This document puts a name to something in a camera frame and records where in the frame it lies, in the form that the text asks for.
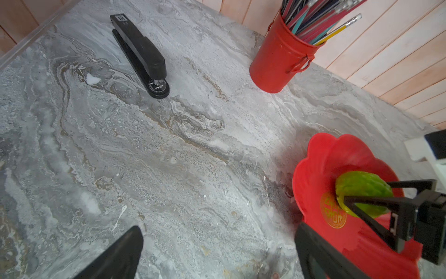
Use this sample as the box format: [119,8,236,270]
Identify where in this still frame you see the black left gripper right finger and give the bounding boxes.
[295,223,368,279]

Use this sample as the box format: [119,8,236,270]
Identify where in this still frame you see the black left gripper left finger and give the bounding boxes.
[75,226,144,279]

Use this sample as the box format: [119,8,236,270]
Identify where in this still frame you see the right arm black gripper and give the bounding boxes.
[343,179,446,266]

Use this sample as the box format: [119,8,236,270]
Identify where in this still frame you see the green bumpy fake fruit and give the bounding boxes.
[335,171,394,217]

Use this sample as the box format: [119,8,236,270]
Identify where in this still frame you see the red flower-shaped fruit bowl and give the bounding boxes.
[292,133,422,279]

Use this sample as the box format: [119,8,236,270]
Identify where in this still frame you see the black stapler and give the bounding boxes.
[110,13,170,99]

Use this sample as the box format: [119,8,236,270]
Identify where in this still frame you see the red metal pencil bucket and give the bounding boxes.
[249,15,320,94]

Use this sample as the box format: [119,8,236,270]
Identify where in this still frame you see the bundle of pencils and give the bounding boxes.
[279,0,366,46]

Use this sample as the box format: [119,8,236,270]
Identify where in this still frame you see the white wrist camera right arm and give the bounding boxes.
[404,130,446,191]

